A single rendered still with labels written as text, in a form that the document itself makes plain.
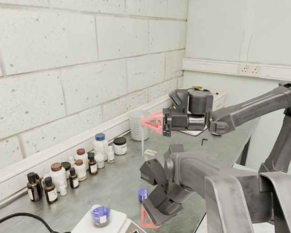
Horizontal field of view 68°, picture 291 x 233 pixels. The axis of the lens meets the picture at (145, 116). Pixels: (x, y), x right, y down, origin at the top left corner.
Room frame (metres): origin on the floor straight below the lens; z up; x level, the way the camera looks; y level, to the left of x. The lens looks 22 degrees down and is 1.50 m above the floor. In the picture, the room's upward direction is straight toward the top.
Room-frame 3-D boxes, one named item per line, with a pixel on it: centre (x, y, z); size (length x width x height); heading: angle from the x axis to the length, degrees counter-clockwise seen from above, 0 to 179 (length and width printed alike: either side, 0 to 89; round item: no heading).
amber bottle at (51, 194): (0.65, 0.36, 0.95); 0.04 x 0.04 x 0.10
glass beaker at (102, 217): (0.47, 0.13, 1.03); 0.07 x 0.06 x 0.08; 67
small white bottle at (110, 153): (0.90, 0.17, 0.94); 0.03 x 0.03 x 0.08
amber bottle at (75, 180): (0.72, 0.30, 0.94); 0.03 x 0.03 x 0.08
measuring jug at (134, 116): (1.16, 0.02, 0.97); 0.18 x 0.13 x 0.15; 83
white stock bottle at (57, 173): (0.71, 0.35, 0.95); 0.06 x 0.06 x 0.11
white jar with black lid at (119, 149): (0.99, 0.13, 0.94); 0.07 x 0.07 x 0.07
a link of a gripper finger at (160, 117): (0.66, -0.03, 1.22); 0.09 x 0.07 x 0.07; 86
